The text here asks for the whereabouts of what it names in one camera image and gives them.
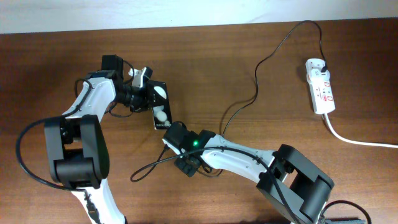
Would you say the black flip smartphone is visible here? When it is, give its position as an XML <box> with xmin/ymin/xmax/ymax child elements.
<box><xmin>147</xmin><ymin>80</ymin><xmax>172</xmax><ymax>130</ymax></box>

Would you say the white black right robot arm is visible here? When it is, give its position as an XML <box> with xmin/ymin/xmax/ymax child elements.
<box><xmin>162</xmin><ymin>121</ymin><xmax>335</xmax><ymax>223</ymax></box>

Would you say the white power strip cord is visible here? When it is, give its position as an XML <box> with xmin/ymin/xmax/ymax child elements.
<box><xmin>322</xmin><ymin>112</ymin><xmax>398</xmax><ymax>149</ymax></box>

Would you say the white power strip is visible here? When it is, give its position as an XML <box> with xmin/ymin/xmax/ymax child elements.
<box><xmin>305</xmin><ymin>58</ymin><xmax>335</xmax><ymax>114</ymax></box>

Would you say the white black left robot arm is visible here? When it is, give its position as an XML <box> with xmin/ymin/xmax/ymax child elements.
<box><xmin>44</xmin><ymin>55</ymin><xmax>152</xmax><ymax>223</ymax></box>

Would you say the black USB charger plug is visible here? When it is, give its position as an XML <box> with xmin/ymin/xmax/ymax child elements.
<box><xmin>321</xmin><ymin>64</ymin><xmax>328</xmax><ymax>73</ymax></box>

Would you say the black USB charging cable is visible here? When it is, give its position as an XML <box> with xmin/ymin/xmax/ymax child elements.
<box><xmin>129</xmin><ymin>19</ymin><xmax>328</xmax><ymax>183</ymax></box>

